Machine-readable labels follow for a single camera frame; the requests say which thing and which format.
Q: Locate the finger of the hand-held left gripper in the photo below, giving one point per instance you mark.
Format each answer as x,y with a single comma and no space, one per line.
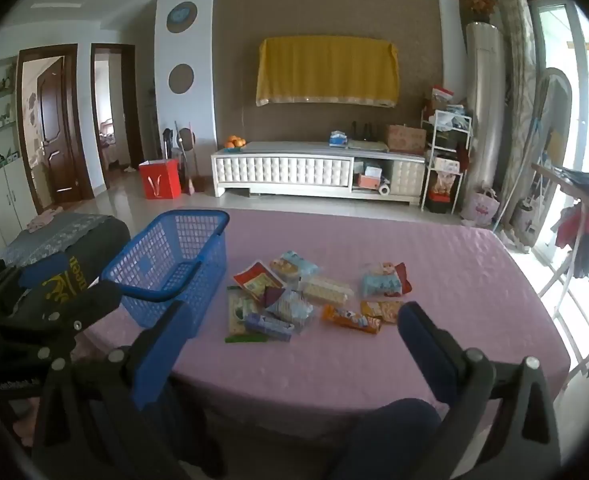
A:
89,305
34,275

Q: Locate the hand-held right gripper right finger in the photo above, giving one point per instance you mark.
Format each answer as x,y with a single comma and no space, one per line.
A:
419,345

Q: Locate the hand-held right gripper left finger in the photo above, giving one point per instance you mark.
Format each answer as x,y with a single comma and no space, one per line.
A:
162,355

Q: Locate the orange-brown snack packet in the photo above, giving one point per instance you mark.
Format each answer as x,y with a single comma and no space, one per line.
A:
382,310

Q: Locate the dark red snack packet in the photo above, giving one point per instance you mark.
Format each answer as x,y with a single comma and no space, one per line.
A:
405,280

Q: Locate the blue cartoon snack packet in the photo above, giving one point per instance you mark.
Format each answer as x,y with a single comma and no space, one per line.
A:
379,282

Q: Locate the long orange cartoon snack packet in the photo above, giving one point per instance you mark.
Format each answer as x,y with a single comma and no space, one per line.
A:
349,319

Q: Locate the green-edged snack packet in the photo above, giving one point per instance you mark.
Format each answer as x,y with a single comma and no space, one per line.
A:
237,310

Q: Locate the blue plastic mesh basket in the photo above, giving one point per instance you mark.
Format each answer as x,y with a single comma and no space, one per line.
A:
174,240

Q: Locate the white wafer packet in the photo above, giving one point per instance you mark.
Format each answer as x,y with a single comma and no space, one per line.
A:
327,290

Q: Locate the purple-blue snack bar packet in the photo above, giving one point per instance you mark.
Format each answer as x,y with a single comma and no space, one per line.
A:
269,327

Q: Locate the red and white snack packet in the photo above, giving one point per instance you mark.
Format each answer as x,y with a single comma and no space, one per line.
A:
252,282

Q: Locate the purple triangular snack packet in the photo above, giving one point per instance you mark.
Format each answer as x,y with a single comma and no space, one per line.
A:
273,294

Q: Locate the light blue cookie packet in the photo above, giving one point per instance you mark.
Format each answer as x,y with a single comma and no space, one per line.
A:
294,265

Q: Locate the grey lace cloth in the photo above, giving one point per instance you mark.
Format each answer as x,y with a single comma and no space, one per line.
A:
59,237

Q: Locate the small pink cloth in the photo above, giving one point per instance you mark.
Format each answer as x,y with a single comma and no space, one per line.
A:
44,219

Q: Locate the dark green queen chair cover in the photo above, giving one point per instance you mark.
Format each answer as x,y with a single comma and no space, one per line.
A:
104,245

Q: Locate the pink tablecloth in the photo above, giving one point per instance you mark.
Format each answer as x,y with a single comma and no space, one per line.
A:
349,375

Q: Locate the white cupboard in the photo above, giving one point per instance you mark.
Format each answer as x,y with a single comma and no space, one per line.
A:
12,200

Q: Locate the red gift bag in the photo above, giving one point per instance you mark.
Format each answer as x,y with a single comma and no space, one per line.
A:
159,180

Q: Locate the brown wooden door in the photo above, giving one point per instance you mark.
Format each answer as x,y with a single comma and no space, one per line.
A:
57,130

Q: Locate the broom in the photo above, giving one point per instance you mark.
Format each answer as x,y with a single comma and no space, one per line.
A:
193,185

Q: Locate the white paper roll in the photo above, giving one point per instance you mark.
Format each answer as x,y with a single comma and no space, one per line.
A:
384,190

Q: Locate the orange box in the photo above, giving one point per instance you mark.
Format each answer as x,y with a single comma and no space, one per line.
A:
369,181

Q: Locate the white metal storage rack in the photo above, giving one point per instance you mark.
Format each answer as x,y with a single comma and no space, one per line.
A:
447,170

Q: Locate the cardboard box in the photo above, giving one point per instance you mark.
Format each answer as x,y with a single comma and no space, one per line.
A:
407,140

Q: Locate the clothes drying rack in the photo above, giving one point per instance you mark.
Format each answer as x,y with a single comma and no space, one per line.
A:
584,220

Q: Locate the pile of oranges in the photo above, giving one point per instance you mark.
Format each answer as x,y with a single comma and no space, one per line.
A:
235,142

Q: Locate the white tufted media cabinet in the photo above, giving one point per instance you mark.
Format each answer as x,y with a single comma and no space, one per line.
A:
284,172

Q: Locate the black bottles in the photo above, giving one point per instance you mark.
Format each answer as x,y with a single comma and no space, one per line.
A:
363,131

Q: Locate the blue tissue box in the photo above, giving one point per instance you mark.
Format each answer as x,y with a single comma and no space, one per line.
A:
339,138

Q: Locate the silver standing air conditioner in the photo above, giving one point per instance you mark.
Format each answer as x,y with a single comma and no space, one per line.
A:
484,110

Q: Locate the small red bag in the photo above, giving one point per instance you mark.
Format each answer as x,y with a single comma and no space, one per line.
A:
443,94

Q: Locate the leaning ironing board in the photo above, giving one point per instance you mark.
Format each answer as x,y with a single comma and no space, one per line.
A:
554,125

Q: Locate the patterned upright mattress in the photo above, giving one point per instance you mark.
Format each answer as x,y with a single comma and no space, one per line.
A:
516,85

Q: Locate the yellow cloth cover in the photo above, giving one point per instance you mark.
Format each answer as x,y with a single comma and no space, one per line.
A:
324,70

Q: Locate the artificial orange flowers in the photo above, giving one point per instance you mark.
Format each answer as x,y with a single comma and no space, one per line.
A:
481,2

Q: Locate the brown doorway frame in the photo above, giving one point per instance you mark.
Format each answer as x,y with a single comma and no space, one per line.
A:
137,110

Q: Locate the round brown wall disc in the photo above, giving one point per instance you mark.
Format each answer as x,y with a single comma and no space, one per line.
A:
181,79

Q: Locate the round blue wall plate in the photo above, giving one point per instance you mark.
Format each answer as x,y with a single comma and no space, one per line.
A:
182,16

